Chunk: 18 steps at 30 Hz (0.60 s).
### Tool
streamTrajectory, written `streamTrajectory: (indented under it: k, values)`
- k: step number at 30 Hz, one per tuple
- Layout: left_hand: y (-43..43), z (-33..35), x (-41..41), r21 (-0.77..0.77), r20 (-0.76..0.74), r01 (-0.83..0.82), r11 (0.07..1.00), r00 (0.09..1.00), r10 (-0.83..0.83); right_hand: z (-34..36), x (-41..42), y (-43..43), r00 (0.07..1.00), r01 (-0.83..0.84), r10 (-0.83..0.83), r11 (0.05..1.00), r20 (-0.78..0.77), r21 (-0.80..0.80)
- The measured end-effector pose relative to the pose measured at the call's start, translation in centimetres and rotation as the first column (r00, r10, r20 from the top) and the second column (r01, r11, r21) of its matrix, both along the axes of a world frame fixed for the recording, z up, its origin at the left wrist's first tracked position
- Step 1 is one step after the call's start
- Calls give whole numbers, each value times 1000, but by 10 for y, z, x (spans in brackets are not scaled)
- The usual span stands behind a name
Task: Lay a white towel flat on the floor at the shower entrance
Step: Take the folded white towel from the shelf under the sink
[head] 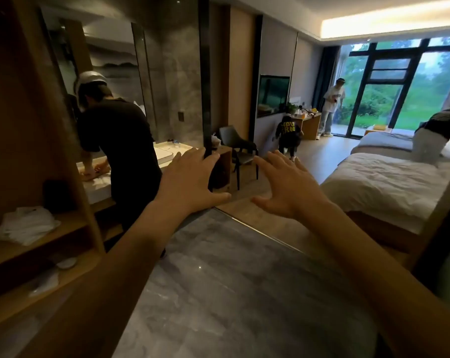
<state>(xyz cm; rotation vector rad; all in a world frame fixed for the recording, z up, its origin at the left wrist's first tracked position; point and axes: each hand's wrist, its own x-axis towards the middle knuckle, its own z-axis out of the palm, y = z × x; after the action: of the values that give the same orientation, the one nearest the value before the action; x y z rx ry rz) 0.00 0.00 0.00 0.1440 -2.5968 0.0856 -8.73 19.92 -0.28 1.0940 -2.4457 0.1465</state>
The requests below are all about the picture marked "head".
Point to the person's right hand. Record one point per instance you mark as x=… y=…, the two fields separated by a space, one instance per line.
x=292 y=190

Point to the person's left hand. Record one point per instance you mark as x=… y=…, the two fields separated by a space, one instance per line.
x=184 y=186

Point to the person's right forearm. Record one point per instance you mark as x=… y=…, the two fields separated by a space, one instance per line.
x=378 y=279

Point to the person's left forearm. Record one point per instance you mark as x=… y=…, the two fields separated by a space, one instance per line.
x=109 y=287

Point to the wooden side table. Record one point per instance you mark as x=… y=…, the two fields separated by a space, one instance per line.
x=225 y=156

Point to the wooden desk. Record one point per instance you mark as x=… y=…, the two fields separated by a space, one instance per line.
x=310 y=126

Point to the grey chair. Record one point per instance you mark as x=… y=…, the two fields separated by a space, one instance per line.
x=234 y=139

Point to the small green potted plant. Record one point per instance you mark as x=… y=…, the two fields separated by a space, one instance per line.
x=292 y=108

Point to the bed with crumpled white sheet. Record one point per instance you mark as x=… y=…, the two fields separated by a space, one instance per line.
x=381 y=186

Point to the bed with grey runner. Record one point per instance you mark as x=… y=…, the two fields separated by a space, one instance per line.
x=381 y=141

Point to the dark curtain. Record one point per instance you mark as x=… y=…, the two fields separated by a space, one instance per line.
x=325 y=74

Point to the black framed glass window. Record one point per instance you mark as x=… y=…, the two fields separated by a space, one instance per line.
x=381 y=104

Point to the white slipper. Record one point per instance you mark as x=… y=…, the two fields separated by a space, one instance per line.
x=66 y=263
x=44 y=284

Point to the white helmet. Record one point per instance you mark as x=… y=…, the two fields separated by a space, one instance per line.
x=90 y=79

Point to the crumpled white cloth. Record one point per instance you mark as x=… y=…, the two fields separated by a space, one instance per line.
x=23 y=225

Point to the wooden shelf unit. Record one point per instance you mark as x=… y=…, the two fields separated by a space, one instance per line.
x=20 y=126

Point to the dark wall switch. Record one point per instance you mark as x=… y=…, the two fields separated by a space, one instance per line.
x=181 y=117

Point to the wall television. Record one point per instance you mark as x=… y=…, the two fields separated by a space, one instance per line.
x=272 y=95

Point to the black partition frame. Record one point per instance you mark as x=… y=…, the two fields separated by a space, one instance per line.
x=205 y=89

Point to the wall mirror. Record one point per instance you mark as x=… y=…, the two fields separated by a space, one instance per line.
x=109 y=63

